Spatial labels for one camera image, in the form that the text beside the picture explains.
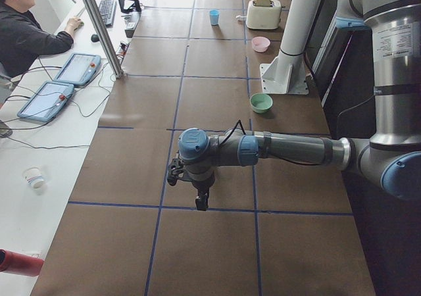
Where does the toast slice in toaster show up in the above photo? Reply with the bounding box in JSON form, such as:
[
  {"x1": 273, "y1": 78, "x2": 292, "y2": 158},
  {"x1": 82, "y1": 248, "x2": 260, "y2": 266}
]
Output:
[{"x1": 255, "y1": 0, "x2": 271, "y2": 7}]

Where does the red cylinder object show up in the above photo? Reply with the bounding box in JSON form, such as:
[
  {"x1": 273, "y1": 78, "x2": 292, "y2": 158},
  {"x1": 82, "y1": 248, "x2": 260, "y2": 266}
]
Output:
[{"x1": 1, "y1": 249, "x2": 44, "y2": 277}]

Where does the black computer mouse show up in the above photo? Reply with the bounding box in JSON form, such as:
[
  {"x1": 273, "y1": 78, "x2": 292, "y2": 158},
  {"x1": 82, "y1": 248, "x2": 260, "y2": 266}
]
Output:
[{"x1": 91, "y1": 34, "x2": 99, "y2": 43}]

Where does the blue teach pendant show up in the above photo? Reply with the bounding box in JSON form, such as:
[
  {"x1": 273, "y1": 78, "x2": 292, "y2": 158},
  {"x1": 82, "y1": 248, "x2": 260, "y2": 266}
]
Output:
[
  {"x1": 53, "y1": 53, "x2": 101, "y2": 87},
  {"x1": 17, "y1": 81, "x2": 74, "y2": 123}
]

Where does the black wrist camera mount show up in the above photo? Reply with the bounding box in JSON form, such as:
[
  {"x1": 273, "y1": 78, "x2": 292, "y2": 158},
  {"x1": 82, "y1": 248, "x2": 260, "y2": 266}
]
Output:
[{"x1": 166, "y1": 158, "x2": 192, "y2": 186}]

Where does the aluminium frame post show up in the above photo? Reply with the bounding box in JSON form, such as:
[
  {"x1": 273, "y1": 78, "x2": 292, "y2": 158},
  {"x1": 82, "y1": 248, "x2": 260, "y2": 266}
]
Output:
[{"x1": 82, "y1": 0, "x2": 124, "y2": 79}]

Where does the cream toaster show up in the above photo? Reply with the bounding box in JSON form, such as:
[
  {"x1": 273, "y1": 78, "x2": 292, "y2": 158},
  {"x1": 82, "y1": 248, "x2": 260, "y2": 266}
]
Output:
[{"x1": 245, "y1": 0, "x2": 282, "y2": 30}]

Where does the blue cup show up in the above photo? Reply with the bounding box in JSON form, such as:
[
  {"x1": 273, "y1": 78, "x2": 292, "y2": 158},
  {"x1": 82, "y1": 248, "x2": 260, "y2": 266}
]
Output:
[{"x1": 209, "y1": 9, "x2": 220, "y2": 26}]

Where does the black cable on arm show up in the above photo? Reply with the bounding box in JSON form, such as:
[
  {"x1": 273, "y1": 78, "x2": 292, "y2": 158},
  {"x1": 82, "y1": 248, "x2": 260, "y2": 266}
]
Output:
[{"x1": 216, "y1": 119, "x2": 330, "y2": 167}]

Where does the lower blue teach pendant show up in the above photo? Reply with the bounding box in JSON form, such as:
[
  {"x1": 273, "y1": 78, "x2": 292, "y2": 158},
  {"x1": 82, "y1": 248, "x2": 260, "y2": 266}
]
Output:
[{"x1": 17, "y1": 81, "x2": 74, "y2": 123}]

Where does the white paper cup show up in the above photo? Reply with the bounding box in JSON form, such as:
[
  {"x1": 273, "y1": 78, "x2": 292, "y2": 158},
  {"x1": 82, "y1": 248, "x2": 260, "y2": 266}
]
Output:
[{"x1": 23, "y1": 167, "x2": 45, "y2": 189}]

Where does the black keyboard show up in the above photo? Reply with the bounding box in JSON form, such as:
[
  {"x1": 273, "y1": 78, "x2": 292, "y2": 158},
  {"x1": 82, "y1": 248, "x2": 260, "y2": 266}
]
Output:
[{"x1": 98, "y1": 0, "x2": 116, "y2": 28}]

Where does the pink bowl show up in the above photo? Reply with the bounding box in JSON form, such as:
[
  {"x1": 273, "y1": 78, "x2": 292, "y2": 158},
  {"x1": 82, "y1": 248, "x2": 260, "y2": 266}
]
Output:
[{"x1": 251, "y1": 36, "x2": 270, "y2": 53}]

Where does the upper blue teach pendant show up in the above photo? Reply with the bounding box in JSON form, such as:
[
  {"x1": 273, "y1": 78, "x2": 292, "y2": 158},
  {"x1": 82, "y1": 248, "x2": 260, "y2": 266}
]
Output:
[{"x1": 53, "y1": 53, "x2": 101, "y2": 87}]

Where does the green bowl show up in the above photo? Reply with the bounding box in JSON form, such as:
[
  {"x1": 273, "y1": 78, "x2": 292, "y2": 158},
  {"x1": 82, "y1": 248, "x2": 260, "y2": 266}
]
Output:
[{"x1": 249, "y1": 93, "x2": 273, "y2": 114}]

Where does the seated person in black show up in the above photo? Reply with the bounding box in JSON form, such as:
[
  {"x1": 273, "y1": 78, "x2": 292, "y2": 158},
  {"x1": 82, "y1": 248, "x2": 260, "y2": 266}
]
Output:
[{"x1": 1, "y1": 0, "x2": 83, "y2": 78}]

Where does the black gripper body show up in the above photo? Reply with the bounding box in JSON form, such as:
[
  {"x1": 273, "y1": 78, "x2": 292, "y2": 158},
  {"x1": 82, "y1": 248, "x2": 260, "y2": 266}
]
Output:
[{"x1": 192, "y1": 177, "x2": 214, "y2": 191}]

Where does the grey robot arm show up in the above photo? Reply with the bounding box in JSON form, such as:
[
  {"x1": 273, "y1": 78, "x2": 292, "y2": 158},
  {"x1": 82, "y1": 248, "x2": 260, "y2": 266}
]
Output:
[{"x1": 167, "y1": 0, "x2": 420, "y2": 210}]

